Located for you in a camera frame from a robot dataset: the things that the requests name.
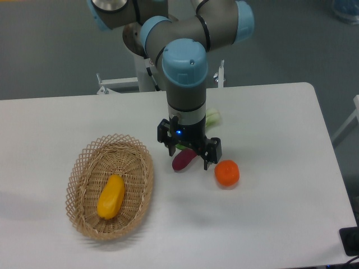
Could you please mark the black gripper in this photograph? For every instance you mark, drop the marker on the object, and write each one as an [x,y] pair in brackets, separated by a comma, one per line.
[171,132]

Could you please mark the black device at table edge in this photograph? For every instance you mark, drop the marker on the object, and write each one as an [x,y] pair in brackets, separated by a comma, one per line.
[349,238]

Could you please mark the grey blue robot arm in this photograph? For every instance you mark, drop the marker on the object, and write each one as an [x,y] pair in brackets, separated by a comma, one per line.
[179,50]

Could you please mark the blue object in corner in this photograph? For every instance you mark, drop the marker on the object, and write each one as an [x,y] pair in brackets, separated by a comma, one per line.
[346,10]

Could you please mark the yellow mango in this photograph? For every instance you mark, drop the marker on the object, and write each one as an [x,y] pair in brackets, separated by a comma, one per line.
[111,198]

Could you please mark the orange tangerine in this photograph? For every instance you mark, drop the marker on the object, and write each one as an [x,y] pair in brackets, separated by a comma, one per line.
[227,173]

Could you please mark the purple sweet potato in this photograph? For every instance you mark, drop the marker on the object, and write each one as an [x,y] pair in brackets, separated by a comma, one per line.
[183,159]

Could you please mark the green bok choy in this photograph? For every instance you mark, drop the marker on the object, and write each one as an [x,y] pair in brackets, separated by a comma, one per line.
[213,119]

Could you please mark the white frame at right edge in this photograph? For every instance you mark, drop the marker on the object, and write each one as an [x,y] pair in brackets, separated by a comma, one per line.
[347,126]

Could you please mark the woven wicker basket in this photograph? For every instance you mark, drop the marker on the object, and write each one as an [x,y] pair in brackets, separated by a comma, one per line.
[118,154]

